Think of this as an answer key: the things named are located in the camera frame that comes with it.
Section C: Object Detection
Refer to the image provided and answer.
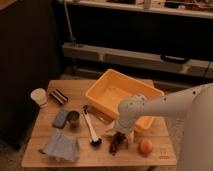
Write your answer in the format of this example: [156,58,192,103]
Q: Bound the dark grape bunch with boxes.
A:
[109,132,126,155]

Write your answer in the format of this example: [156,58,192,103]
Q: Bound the small metal cup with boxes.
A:
[67,111,80,128]

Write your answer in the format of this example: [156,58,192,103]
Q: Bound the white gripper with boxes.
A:
[105,114,138,144]

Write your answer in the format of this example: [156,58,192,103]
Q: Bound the long grey case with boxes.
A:
[62,42,213,79]

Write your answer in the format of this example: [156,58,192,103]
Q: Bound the grey metal stand pole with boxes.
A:
[63,0,76,46]

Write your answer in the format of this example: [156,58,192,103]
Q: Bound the cluttered background shelf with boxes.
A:
[57,0,213,19]

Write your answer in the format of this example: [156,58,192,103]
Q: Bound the dark striped rectangular block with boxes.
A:
[49,89,69,105]

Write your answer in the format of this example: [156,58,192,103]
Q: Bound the white handled dish brush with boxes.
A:
[83,105,102,147]

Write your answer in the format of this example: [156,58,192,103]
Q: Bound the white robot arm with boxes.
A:
[113,83,213,171]

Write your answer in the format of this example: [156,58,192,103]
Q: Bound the grey folded cloth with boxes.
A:
[40,131,79,162]

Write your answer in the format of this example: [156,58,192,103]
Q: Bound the yellow plastic bin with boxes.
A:
[84,68,165,132]

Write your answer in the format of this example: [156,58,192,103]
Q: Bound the blue grey sponge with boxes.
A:
[52,110,68,129]

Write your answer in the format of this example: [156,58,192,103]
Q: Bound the orange peach fruit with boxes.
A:
[138,139,153,156]

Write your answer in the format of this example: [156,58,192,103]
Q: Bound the white paper cup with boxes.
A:
[30,88,47,108]

